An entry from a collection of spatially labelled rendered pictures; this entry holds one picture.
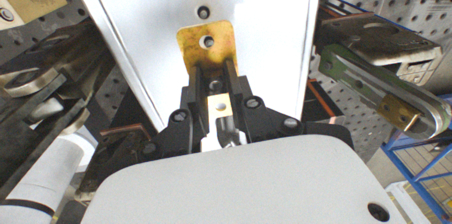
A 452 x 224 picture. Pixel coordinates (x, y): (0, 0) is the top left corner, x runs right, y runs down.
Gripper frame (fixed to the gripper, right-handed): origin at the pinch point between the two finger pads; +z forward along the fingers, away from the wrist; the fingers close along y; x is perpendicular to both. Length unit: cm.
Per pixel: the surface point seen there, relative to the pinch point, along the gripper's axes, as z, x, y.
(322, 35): 15.1, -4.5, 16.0
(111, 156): 8.8, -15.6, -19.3
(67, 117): 2.6, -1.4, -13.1
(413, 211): 60, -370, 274
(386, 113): 0.6, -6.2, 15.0
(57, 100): 3.1, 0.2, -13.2
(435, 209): 25, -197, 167
